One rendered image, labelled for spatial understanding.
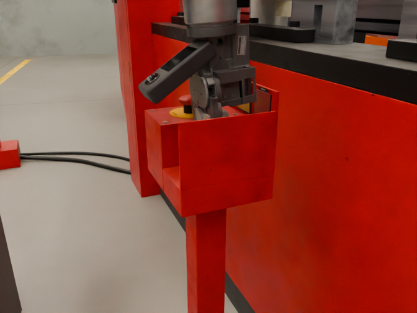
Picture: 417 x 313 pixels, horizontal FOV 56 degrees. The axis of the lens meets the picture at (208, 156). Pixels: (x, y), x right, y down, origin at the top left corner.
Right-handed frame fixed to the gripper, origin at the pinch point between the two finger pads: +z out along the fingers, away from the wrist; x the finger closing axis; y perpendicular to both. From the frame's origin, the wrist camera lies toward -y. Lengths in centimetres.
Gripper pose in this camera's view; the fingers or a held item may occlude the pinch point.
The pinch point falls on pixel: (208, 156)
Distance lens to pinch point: 62.6
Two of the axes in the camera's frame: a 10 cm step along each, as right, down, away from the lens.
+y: 9.2, -2.2, 3.3
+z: 0.8, 9.1, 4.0
